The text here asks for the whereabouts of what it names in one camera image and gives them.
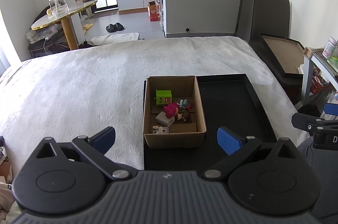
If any blue and red figurine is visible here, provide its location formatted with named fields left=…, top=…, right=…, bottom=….
left=176, top=99, right=192, bottom=111

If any pink haired figurine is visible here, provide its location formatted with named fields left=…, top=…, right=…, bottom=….
left=163, top=103, right=181, bottom=120

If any white charger plug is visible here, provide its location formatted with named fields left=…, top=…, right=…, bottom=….
left=155, top=111, right=175, bottom=127

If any green hexagonal box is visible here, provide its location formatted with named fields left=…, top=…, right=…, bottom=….
left=155, top=90, right=172, bottom=105

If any black tray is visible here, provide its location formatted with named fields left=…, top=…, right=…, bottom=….
left=143, top=74, right=277, bottom=171

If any brown haired figurine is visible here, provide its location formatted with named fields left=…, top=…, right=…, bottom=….
left=180, top=111, right=191, bottom=123

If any white bed blanket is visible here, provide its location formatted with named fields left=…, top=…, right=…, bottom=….
left=1, top=36, right=309, bottom=173

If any grey bunny block toy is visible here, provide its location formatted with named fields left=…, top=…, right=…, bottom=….
left=152, top=126, right=169, bottom=135

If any brown cardboard box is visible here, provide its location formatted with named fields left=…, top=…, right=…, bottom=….
left=143, top=76, right=207, bottom=148

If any dark framed board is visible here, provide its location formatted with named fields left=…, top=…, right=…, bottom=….
left=249, top=0, right=304, bottom=87

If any white floor towel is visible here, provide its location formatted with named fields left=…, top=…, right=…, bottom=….
left=88, top=33, right=139, bottom=46

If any black slippers pair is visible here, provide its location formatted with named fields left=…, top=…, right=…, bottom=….
left=106, top=23, right=124, bottom=33

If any round gold-edged table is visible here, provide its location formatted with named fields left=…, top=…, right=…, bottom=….
left=31, top=0, right=97, bottom=50

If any clear glass jar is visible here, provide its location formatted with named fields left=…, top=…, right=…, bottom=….
left=48, top=0, right=69, bottom=17

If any orange cardboard box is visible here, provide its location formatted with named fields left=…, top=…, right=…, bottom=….
left=147, top=1, right=159, bottom=21

